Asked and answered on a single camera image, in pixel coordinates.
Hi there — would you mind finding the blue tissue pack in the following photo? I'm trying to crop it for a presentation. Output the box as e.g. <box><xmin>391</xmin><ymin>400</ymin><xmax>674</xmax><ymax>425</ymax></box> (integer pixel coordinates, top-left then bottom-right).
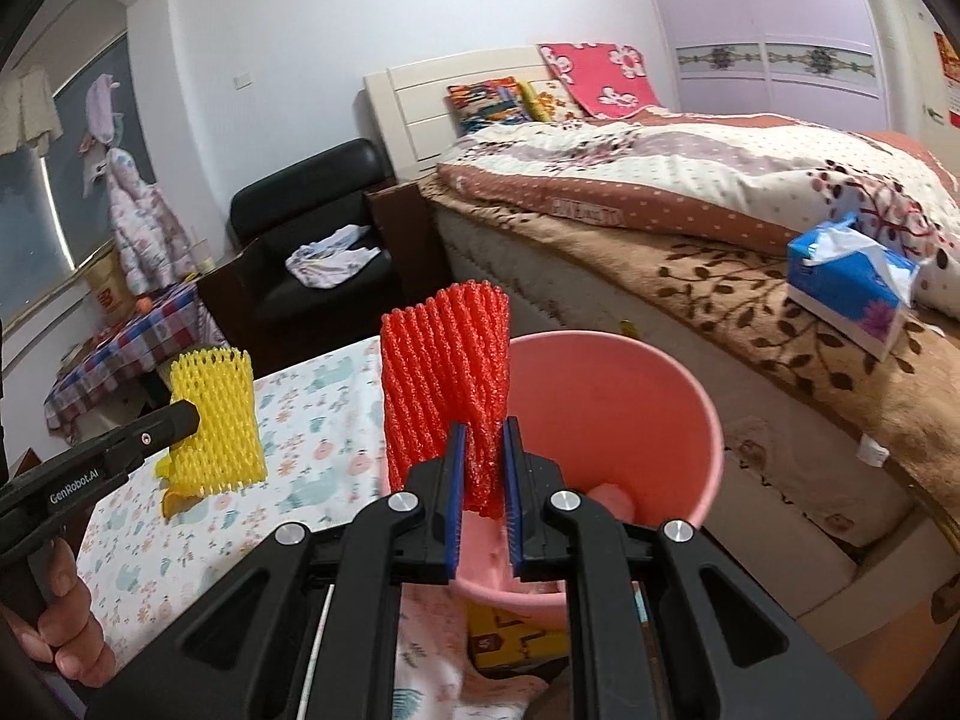
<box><xmin>788</xmin><ymin>213</ymin><xmax>919</xmax><ymax>361</ymax></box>

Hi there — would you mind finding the yellow floral pillow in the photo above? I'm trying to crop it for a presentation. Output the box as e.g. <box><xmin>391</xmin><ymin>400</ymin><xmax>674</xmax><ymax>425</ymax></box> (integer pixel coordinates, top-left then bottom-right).
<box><xmin>519</xmin><ymin>80</ymin><xmax>584</xmax><ymax>124</ymax></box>

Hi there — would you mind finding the pink plastic trash bucket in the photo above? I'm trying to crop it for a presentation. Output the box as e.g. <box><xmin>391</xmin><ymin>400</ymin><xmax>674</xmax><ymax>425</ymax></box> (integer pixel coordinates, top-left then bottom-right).
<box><xmin>449</xmin><ymin>328</ymin><xmax>726</xmax><ymax>636</ymax></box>

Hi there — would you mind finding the pink floral pillow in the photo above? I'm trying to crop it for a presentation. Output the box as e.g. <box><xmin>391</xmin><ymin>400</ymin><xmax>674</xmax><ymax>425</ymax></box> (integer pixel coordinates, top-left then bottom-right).
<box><xmin>537</xmin><ymin>43</ymin><xmax>659</xmax><ymax>121</ymax></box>

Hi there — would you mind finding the white cloth on armchair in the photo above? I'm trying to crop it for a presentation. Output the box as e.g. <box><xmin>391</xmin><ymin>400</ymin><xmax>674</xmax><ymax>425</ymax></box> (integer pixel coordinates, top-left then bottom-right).
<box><xmin>285</xmin><ymin>224</ymin><xmax>381</xmax><ymax>289</ymax></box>

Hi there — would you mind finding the yellow foam fruit net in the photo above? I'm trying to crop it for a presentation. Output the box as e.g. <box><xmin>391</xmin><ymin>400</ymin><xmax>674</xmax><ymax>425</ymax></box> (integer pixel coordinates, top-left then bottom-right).
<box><xmin>155</xmin><ymin>348</ymin><xmax>267</xmax><ymax>520</ymax></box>

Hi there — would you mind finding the floral white quilt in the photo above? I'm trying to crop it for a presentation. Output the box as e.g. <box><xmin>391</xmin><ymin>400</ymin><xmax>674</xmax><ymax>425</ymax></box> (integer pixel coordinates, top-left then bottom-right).
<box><xmin>436</xmin><ymin>109</ymin><xmax>958</xmax><ymax>316</ymax></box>

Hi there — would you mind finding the plastic cup with straw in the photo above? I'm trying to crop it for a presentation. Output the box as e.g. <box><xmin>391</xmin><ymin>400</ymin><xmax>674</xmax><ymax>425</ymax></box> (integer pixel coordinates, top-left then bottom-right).
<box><xmin>190</xmin><ymin>239</ymin><xmax>217</xmax><ymax>275</ymax></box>

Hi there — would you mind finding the red door poster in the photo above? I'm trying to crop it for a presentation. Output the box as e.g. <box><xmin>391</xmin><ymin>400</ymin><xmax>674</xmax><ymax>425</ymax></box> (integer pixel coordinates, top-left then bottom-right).
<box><xmin>934</xmin><ymin>31</ymin><xmax>960</xmax><ymax>128</ymax></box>

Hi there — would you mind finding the bed with brown blanket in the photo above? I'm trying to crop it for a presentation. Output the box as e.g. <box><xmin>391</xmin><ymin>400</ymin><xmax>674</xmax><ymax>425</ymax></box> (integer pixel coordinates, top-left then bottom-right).
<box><xmin>415</xmin><ymin>107</ymin><xmax>960</xmax><ymax>653</ymax></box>

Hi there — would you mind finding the orange white plastic bag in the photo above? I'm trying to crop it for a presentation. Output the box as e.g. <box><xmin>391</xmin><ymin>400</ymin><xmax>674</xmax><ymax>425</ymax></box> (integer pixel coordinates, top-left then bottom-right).
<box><xmin>587</xmin><ymin>483</ymin><xmax>636</xmax><ymax>523</ymax></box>

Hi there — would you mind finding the brown paper bag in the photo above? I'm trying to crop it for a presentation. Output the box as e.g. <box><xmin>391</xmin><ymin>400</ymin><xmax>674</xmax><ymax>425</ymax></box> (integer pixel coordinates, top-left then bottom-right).
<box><xmin>83</xmin><ymin>247</ymin><xmax>135</xmax><ymax>327</ymax></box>

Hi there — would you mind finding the person's left hand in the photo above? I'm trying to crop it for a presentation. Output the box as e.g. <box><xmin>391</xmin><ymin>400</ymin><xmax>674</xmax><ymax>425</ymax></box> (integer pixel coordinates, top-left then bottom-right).
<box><xmin>2</xmin><ymin>538</ymin><xmax>116</xmax><ymax>689</ymax></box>

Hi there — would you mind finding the colourful patterned pillow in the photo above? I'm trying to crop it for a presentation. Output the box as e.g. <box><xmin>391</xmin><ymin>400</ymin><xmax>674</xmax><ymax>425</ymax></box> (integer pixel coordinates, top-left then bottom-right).
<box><xmin>448</xmin><ymin>76</ymin><xmax>532</xmax><ymax>135</ymax></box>

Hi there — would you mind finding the hanging lilac hat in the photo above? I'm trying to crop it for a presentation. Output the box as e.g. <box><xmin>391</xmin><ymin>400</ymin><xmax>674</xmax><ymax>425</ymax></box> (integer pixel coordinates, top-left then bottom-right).
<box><xmin>85</xmin><ymin>73</ymin><xmax>119</xmax><ymax>146</ymax></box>

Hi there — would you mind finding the white wooden headboard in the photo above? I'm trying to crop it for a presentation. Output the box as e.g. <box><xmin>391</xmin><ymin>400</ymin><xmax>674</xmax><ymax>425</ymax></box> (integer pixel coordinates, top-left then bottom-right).
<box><xmin>363</xmin><ymin>46</ymin><xmax>550</xmax><ymax>182</ymax></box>

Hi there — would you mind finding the floral tablecloth on table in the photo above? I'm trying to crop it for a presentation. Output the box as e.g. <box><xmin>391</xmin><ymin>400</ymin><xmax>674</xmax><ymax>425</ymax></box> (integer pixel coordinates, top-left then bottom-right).
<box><xmin>78</xmin><ymin>338</ymin><xmax>547</xmax><ymax>718</ymax></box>

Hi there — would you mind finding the black leather armchair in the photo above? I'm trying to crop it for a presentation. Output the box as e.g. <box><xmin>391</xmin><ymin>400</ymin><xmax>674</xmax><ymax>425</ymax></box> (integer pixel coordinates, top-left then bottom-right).
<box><xmin>199</xmin><ymin>138</ymin><xmax>454</xmax><ymax>377</ymax></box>

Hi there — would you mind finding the hanging floral puffer jacket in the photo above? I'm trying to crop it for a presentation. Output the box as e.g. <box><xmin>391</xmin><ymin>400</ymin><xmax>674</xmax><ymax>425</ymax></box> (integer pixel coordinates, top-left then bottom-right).
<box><xmin>104</xmin><ymin>148</ymin><xmax>197</xmax><ymax>298</ymax></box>

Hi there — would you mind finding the lilac wardrobe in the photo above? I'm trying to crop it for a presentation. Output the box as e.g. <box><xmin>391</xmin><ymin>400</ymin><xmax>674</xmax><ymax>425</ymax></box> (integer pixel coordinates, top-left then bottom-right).
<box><xmin>656</xmin><ymin>0</ymin><xmax>890</xmax><ymax>132</ymax></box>

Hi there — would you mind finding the plaid cloth side table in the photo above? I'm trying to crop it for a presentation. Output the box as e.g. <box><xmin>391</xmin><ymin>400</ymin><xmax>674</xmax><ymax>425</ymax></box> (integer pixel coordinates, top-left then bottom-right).
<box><xmin>44</xmin><ymin>280</ymin><xmax>221</xmax><ymax>444</ymax></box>

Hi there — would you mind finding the hanging white cap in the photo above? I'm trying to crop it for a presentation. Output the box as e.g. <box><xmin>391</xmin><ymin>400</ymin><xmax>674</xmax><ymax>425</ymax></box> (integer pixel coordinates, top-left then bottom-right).
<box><xmin>78</xmin><ymin>132</ymin><xmax>107</xmax><ymax>197</ymax></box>

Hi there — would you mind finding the hanging cream cardigan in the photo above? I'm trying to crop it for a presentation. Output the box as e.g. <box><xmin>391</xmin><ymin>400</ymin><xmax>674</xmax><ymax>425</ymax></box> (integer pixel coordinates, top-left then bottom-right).
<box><xmin>0</xmin><ymin>65</ymin><xmax>64</xmax><ymax>156</ymax></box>

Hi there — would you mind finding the red foam fruit net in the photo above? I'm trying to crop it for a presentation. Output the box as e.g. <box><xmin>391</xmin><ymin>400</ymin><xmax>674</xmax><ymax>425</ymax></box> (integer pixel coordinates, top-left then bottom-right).
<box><xmin>381</xmin><ymin>281</ymin><xmax>509</xmax><ymax>518</ymax></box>

